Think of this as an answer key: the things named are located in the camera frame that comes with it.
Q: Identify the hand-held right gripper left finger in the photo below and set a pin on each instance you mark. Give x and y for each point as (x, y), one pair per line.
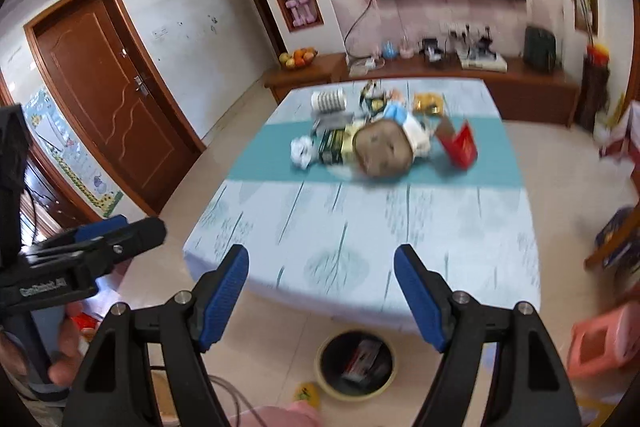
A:
(227, 292)

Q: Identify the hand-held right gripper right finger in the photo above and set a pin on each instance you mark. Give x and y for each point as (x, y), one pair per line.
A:
(417, 292)

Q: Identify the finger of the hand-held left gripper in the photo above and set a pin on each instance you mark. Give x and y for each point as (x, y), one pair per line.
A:
(135, 237)
(100, 227)

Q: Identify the black bin with yellow rim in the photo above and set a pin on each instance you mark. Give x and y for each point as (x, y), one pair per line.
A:
(332, 359)

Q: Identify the person's left hand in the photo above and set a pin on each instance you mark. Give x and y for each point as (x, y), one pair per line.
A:
(69, 332)

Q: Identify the red and white packet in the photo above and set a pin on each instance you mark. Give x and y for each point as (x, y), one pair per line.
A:
(362, 357)

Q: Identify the yellow floor item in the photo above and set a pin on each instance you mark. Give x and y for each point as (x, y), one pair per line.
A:
(307, 395)

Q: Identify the brown wooden door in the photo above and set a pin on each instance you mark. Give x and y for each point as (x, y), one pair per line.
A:
(115, 97)

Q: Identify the red box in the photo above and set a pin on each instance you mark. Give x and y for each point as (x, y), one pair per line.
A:
(460, 147)

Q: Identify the white crumpled paper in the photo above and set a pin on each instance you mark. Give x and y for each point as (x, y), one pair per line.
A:
(301, 152)

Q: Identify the dark green snack packet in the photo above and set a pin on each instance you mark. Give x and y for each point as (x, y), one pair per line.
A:
(332, 146)

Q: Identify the blue and white wrapper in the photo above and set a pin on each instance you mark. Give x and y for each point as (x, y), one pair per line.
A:
(407, 119)

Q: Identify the pink plastic stool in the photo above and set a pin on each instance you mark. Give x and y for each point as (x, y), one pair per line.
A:
(597, 347)

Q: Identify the yellow snack bag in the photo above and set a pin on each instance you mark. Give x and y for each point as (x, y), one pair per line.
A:
(429, 103)

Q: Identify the silver grey carton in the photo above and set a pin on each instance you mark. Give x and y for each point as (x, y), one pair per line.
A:
(332, 122)

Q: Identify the blue box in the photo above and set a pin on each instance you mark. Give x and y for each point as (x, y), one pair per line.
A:
(617, 232)

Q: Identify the checkered paper cup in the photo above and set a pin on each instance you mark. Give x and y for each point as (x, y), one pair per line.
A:
(330, 101)

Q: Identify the wooden television cabinet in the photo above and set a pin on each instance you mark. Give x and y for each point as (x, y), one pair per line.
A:
(530, 92)

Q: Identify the white set-top box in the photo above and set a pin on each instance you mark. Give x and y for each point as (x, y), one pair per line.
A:
(482, 64)

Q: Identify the fruit bowl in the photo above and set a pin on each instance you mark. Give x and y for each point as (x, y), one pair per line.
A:
(297, 59)

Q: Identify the blue round ornament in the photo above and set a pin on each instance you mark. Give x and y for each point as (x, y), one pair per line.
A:
(389, 52)

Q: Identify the pink snow globe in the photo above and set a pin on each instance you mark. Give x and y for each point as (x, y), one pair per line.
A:
(406, 49)

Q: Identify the black router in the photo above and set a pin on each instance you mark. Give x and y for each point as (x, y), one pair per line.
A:
(431, 49)

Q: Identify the dark patterned tall vase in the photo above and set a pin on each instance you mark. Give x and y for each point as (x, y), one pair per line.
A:
(595, 97)

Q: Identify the dark green appliance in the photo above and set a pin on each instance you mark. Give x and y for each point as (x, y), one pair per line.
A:
(540, 49)

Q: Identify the pink dumbbell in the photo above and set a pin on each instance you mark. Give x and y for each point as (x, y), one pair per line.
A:
(310, 9)
(294, 13)

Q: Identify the wall poster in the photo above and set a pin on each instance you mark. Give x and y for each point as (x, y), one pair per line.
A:
(75, 157)

